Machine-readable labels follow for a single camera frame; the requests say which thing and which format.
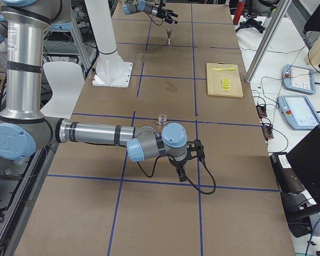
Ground camera cable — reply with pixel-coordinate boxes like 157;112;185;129
136;156;217;196

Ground black box on table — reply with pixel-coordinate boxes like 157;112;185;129
270;152;305;195

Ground aluminium frame post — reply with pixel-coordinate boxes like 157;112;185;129
245;0;292;83

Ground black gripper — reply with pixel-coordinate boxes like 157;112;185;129
168;156;187;182
156;7;178;24

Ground lemon slice one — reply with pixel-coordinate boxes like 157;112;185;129
222;86;231;91

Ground wooden cutting board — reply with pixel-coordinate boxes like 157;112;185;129
206;63;243;98

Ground near teach pendant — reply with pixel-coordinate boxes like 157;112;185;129
277;95;320;131

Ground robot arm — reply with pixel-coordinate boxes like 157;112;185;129
123;0;178;24
0;1;194;182

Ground black computer monitor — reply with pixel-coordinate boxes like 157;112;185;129
286;125;320;203

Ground far teach pendant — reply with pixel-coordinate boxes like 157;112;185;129
282;65;316;95

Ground steel measuring jigger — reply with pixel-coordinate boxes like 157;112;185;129
166;29;172;45

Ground lemon slice three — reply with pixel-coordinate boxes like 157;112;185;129
221;80;230;86

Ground clear glass shaker cup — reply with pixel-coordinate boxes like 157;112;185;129
158;114;167;126

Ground lemon slice four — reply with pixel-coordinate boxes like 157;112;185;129
221;78;230;83

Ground red cylinder bottle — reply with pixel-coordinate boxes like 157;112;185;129
233;0;246;25

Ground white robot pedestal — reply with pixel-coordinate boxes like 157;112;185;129
85;0;133;88

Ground yellow plastic knife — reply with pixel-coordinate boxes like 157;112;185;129
212;67;236;71

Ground teach pendant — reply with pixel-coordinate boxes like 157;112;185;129
277;95;320;131
282;65;316;95

